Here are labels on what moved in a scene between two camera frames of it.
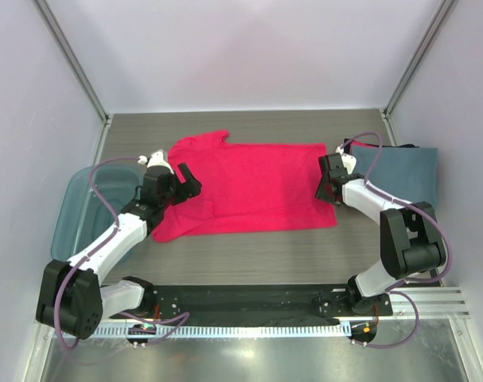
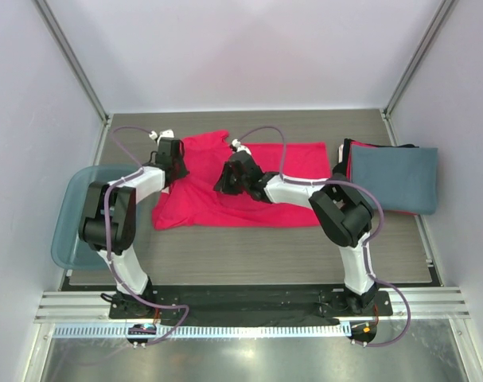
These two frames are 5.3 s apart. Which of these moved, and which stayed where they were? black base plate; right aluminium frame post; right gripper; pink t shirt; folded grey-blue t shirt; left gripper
Moved: left gripper; right gripper
Stayed: black base plate; right aluminium frame post; folded grey-blue t shirt; pink t shirt
